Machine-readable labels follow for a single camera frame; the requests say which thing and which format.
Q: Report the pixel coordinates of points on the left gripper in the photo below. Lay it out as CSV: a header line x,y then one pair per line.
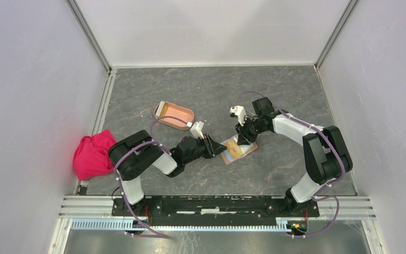
x,y
213,147

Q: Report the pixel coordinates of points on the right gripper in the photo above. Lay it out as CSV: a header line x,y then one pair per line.
x,y
244,137

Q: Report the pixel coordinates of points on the orange credit card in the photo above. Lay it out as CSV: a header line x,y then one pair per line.
x,y
234,151

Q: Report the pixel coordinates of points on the tan leather card holder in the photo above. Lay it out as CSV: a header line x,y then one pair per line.
x,y
247,149

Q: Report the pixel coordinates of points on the pink oval tray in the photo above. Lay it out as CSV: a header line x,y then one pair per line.
x,y
179,117

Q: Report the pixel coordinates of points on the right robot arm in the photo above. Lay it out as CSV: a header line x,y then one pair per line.
x,y
327,159

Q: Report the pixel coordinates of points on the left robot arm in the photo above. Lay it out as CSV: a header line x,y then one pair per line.
x,y
132,156

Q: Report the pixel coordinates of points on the red crumpled cloth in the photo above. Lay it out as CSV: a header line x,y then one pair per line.
x,y
90,158

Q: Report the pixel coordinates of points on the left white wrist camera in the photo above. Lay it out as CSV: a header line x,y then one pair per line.
x,y
196,129

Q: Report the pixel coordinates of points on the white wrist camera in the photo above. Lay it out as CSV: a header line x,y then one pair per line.
x,y
196,129
239,113

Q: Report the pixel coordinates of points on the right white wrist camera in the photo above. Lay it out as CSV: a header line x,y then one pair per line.
x,y
239,113

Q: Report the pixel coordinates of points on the white toothed cable duct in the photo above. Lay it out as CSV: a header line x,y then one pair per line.
x,y
130,225

